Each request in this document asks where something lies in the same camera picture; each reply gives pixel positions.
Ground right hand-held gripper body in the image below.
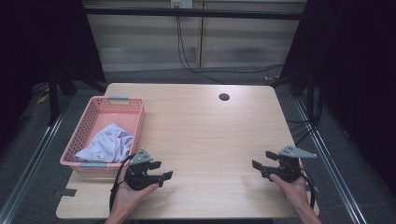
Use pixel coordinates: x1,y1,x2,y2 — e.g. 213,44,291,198
262,145,318,184

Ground black floor cables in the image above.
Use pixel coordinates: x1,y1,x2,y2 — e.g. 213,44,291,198
285,87,323,147

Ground black tape strip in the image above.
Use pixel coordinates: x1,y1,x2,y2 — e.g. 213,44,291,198
52,187,78,198

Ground person's right hand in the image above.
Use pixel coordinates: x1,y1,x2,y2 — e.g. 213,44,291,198
269,169,313,213

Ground black wall cable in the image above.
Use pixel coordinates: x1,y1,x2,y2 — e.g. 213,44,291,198
176,6,285,85

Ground person's left hand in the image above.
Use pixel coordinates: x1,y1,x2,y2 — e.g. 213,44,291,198
109,167,160,218

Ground white wall socket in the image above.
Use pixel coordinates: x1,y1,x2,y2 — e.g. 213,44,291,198
170,0,194,9

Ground black metal stand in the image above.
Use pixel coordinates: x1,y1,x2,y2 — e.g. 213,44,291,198
305,71,316,123
47,66,61,127

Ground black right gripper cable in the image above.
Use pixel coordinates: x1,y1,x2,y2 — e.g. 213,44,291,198
299,169,318,210

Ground black curtain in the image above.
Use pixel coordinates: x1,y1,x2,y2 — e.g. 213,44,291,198
0,0,106,150
278,0,396,198

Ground black horizontal bar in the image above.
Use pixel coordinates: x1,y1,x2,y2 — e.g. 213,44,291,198
83,7,305,21

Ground white cat-print towel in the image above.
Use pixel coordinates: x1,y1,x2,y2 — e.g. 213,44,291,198
73,122,134,164

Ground metal floor rail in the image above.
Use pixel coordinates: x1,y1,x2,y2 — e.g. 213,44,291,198
293,97,369,224
0,101,69,224

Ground yellow floor item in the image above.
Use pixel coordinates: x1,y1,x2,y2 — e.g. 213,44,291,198
35,92,50,105

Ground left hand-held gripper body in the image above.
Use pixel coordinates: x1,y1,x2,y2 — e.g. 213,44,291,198
124,147,165,191

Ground pink plastic basket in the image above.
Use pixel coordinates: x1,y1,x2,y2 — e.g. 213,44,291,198
59,95,147,175

